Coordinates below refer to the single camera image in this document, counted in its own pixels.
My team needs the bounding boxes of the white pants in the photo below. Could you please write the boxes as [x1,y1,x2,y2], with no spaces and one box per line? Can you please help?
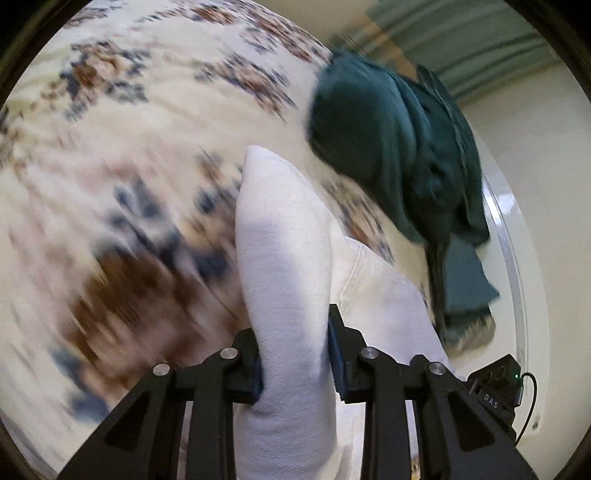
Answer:
[231,145,467,480]

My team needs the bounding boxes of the folded teal cloth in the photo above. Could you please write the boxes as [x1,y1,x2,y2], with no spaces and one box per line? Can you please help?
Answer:
[427,235,502,328]

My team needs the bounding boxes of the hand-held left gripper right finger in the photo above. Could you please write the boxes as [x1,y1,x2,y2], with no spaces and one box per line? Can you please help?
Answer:
[327,304,539,480]

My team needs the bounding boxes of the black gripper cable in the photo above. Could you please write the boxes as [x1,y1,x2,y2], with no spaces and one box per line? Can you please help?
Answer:
[515,373,539,446]

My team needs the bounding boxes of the teal striped curtain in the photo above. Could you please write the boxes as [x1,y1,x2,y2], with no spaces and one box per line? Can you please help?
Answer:
[332,0,555,100]

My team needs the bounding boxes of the floral patterned bedsheet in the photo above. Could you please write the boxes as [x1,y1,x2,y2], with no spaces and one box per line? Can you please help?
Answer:
[0,0,430,480]

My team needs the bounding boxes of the teal plush blanket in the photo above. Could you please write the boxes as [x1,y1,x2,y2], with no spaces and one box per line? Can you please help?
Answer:
[307,48,491,252]

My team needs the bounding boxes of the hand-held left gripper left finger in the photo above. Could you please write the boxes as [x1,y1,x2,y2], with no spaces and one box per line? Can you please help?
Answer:
[58,329,265,480]

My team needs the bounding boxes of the folded dark grey cloth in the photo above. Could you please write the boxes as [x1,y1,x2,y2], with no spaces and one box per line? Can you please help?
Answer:
[425,240,452,334]

